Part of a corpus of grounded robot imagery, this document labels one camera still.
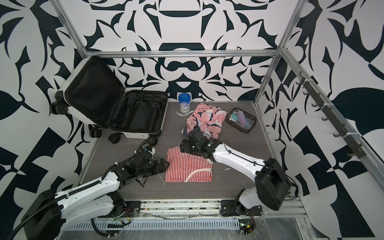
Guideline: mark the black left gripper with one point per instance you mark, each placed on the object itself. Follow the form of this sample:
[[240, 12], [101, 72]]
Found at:
[[157, 170]]

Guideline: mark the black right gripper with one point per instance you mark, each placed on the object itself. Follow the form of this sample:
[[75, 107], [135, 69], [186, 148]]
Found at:
[[187, 143]]

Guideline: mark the red white striped cloth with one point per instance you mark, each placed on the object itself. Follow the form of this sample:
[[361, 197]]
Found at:
[[187, 168]]

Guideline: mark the pink patterned shorts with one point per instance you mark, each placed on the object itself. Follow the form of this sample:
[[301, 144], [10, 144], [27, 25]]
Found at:
[[208, 118]]

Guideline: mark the clear bottle blue cap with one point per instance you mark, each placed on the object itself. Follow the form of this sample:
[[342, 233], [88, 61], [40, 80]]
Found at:
[[184, 101]]

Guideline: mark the clear toiletry pouch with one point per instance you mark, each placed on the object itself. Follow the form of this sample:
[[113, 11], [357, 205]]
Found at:
[[241, 120]]

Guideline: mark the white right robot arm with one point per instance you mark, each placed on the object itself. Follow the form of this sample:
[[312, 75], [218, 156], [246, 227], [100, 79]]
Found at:
[[272, 185]]

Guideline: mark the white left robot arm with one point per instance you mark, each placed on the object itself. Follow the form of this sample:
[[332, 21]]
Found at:
[[52, 213]]

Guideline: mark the small green circuit board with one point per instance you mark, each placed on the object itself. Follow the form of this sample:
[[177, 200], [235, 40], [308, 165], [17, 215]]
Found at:
[[246, 226]]

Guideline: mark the white suitcase black lining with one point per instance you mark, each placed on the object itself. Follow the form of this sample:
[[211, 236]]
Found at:
[[95, 96]]

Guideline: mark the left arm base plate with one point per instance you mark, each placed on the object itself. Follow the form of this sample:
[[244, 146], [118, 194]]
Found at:
[[126, 210]]

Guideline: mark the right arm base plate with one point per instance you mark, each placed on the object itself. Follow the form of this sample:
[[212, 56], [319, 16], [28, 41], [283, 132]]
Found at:
[[231, 208]]

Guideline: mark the black wall hook rack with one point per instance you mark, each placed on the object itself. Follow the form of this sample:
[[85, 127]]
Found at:
[[334, 116]]

